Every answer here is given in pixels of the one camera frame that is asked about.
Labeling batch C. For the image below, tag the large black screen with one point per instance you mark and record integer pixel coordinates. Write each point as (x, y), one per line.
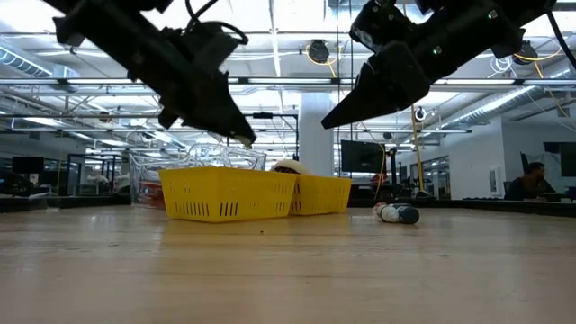
(362, 156)

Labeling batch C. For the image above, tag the small dark blue cylinder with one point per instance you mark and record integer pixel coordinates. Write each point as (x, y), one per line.
(408, 214)

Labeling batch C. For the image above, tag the clear plastic container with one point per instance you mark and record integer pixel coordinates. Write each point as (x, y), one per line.
(211, 157)

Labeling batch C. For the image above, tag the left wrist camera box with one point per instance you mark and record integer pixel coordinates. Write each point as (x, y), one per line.
(207, 47)

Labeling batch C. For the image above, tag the yellow pole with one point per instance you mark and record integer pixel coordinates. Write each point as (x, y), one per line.
(418, 153)

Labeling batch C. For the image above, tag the small dark monitor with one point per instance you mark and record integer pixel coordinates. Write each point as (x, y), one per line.
(28, 165)

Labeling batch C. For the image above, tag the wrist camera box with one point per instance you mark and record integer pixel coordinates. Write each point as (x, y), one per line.
(375, 27)
(207, 47)

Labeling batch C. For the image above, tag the small white cylinder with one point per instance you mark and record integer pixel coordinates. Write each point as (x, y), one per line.
(387, 213)

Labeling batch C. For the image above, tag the chocolate frosted toy donut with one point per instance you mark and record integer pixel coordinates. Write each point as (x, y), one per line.
(290, 166)

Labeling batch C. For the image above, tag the yellow plastic basket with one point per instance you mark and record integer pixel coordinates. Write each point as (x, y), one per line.
(225, 193)
(321, 193)

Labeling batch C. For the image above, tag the black background gantry frame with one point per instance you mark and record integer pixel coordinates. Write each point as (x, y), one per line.
(274, 115)

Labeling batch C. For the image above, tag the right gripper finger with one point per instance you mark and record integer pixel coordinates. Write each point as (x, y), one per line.
(360, 105)

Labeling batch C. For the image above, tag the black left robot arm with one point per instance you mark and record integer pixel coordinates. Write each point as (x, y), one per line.
(103, 31)

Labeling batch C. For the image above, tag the person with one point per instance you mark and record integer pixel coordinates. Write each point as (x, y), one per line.
(531, 184)

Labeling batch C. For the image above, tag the red snack packet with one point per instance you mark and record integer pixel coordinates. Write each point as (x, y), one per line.
(150, 189)

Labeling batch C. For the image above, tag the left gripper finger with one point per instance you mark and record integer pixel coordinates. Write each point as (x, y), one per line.
(225, 119)

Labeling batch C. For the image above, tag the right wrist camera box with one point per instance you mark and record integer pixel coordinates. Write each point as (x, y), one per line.
(375, 27)

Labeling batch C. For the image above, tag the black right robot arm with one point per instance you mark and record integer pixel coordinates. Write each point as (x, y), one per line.
(472, 31)

